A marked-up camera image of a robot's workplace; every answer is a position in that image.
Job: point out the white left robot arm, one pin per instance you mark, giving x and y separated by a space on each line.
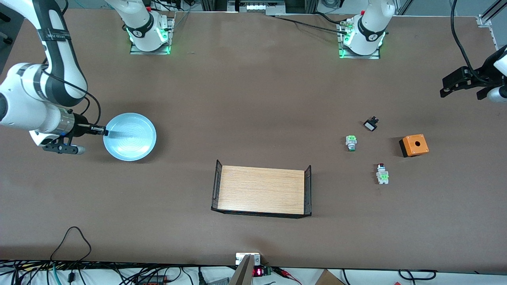
368 31

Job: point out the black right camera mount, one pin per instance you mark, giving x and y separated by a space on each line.
59 148

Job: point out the silver metal bracket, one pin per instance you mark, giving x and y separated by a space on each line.
239 258

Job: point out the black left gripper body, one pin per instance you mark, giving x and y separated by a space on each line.
478 75

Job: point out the red capped white button switch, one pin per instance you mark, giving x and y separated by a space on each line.
382 175

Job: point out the red clip lead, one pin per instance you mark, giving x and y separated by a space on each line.
287 273

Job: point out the green capped white button switch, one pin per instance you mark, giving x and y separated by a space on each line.
351 142

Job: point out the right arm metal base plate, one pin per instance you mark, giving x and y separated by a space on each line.
171 31

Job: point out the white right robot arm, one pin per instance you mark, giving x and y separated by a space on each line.
23 103

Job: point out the aluminium frame profile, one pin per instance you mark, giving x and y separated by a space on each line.
491 12

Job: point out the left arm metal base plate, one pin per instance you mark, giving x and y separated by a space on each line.
361 56

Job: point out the grey metal bar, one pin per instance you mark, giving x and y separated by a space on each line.
242 273

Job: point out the orange button enclosure box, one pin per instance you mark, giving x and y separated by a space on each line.
415 145

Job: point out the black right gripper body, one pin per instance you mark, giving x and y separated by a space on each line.
80 125

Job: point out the small black switch part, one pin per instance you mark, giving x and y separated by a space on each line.
370 125

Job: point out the light blue round plate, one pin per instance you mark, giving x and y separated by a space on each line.
130 138

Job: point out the red digit display module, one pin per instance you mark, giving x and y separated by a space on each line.
258 272

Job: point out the brown cardboard piece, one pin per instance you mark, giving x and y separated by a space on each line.
328 278

